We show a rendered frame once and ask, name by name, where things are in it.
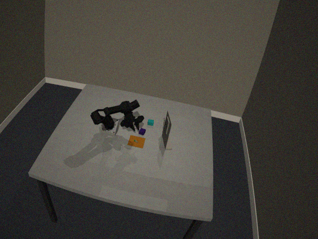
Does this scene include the grey panel with rectangular slot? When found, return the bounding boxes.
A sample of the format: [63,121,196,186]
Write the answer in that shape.
[162,111,172,150]

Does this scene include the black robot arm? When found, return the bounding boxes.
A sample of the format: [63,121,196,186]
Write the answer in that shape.
[91,100,140,130]

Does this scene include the orange flat square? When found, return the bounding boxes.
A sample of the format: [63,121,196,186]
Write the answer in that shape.
[127,135,145,148]

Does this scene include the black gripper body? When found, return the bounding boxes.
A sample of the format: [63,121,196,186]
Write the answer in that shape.
[120,112,144,127]

